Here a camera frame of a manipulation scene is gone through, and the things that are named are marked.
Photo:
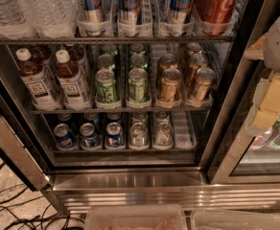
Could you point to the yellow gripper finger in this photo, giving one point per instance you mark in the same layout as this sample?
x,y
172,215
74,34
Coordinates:
x,y
256,50
265,108

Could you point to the red coke can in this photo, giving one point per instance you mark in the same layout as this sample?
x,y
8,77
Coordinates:
x,y
215,15

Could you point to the front right gold can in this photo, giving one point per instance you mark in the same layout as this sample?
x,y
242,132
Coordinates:
x,y
202,84

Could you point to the gold can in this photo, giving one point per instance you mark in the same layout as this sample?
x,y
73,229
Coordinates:
x,y
168,91
202,84
193,63
166,62

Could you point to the front left gold can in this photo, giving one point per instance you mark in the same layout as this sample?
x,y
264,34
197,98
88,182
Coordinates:
x,y
168,91

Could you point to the right blue energy drink can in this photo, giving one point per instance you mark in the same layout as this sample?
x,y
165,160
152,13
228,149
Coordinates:
x,y
179,16

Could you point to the blue energy drink can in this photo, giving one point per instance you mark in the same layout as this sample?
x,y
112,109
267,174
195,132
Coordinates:
x,y
179,16
130,15
93,14

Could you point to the right silver soda can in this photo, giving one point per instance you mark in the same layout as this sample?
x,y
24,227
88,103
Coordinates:
x,y
163,138

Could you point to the silver soda can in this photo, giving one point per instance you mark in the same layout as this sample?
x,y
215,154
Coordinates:
x,y
163,138
138,137

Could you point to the green can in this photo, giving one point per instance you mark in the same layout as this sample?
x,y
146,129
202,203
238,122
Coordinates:
x,y
107,95
138,61
106,61
138,87

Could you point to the front right green can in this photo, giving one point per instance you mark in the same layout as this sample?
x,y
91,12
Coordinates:
x,y
138,87

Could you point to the middle blue energy drink can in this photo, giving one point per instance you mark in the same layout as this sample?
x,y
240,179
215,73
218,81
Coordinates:
x,y
130,15

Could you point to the left silver soda can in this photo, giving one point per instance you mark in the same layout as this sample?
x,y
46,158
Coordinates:
x,y
138,137

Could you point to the front left green can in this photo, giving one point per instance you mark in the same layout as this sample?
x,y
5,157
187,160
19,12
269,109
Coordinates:
x,y
107,95

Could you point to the right blue pepsi can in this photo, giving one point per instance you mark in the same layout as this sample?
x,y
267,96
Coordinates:
x,y
114,135

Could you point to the blue pepsi can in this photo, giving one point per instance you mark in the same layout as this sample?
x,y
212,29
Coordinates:
x,y
65,138
114,135
90,139

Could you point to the left blue energy drink can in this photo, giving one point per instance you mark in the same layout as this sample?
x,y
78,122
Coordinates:
x,y
93,14

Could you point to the middle blue pepsi can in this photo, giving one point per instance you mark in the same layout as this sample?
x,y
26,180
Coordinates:
x,y
90,139

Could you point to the left blue pepsi can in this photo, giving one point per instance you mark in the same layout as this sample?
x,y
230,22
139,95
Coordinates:
x,y
65,138

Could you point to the steel fridge door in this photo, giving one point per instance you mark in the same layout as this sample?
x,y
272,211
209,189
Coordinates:
x,y
13,153

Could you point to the right clear plastic bin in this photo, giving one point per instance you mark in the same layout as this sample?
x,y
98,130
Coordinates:
x,y
233,220

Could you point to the clear plastic bin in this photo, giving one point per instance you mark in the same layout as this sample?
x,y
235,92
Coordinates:
x,y
138,217
233,220

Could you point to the right brown tea bottle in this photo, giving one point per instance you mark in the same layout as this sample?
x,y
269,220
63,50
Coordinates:
x,y
72,81

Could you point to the brown tea bottle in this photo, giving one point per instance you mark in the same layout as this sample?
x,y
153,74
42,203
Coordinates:
x,y
72,81
38,80

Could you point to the right clear water bottle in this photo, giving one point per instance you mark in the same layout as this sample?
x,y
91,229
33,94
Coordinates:
x,y
54,18

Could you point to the clear water bottle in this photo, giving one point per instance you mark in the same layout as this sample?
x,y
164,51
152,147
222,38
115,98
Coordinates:
x,y
13,21
54,18

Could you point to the left clear plastic bin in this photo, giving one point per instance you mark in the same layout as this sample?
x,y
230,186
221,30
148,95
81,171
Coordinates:
x,y
138,217

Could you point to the left brown tea bottle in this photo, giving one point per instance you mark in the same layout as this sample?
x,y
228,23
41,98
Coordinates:
x,y
38,80

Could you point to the left clear water bottle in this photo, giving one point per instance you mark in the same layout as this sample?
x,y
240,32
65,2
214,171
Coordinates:
x,y
13,21

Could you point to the top wire fridge shelf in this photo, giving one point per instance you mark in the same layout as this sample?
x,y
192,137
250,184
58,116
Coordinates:
x,y
114,40

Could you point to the wire fridge shelf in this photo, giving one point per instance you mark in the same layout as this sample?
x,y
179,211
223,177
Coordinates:
x,y
114,40
122,109

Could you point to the middle wire fridge shelf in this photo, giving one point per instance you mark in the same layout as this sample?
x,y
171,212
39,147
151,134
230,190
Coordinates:
x,y
122,109

